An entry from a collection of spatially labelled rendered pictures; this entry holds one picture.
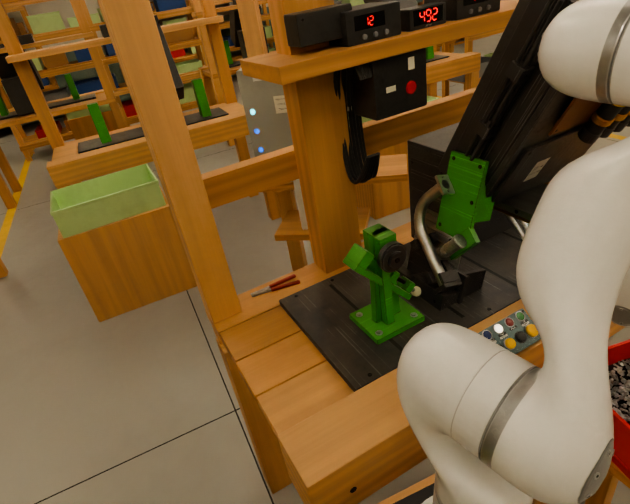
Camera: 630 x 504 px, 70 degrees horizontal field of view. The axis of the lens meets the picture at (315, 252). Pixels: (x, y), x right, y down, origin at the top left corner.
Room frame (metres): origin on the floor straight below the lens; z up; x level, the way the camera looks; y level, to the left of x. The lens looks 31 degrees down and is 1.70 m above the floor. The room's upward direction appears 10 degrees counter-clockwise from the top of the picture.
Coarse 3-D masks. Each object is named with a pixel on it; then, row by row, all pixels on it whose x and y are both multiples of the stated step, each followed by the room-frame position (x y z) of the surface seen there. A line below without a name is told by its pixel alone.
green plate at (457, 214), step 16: (464, 160) 1.03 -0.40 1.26; (480, 160) 0.99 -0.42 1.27; (464, 176) 1.02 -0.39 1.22; (480, 176) 0.98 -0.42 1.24; (464, 192) 1.00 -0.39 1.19; (480, 192) 0.97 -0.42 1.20; (448, 208) 1.03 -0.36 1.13; (464, 208) 0.99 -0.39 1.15; (480, 208) 0.99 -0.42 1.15; (448, 224) 1.02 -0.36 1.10; (464, 224) 0.97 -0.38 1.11
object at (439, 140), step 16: (448, 128) 1.35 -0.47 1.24; (416, 144) 1.27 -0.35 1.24; (432, 144) 1.23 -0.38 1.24; (448, 144) 1.21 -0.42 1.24; (416, 160) 1.27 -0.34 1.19; (432, 160) 1.21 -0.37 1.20; (416, 176) 1.27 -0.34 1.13; (432, 176) 1.20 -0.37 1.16; (416, 192) 1.27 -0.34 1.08; (432, 208) 1.21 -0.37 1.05; (480, 224) 1.19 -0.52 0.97; (496, 224) 1.23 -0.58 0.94; (480, 240) 1.20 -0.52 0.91
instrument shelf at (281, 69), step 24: (504, 0) 1.59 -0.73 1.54; (456, 24) 1.27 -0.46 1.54; (480, 24) 1.30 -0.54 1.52; (504, 24) 1.33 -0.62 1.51; (336, 48) 1.19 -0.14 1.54; (360, 48) 1.15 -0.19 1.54; (384, 48) 1.17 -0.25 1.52; (408, 48) 1.20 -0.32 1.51; (264, 72) 1.14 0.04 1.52; (288, 72) 1.07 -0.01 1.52; (312, 72) 1.09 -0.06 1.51
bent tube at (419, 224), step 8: (440, 176) 1.05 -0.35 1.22; (448, 176) 1.06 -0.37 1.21; (440, 184) 1.03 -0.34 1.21; (448, 184) 1.05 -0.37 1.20; (432, 192) 1.05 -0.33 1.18; (440, 192) 1.04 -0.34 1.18; (448, 192) 1.02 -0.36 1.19; (424, 200) 1.07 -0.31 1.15; (432, 200) 1.06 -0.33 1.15; (416, 208) 1.09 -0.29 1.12; (424, 208) 1.08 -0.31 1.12; (416, 216) 1.08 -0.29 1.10; (424, 216) 1.08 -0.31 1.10; (416, 224) 1.08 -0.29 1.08; (424, 224) 1.07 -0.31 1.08; (416, 232) 1.07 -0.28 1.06; (424, 232) 1.06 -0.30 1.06; (424, 240) 1.04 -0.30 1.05; (424, 248) 1.03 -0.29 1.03; (432, 248) 1.02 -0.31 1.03; (432, 256) 1.00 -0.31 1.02; (432, 264) 0.99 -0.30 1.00; (440, 264) 0.98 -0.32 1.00; (440, 272) 0.97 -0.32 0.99
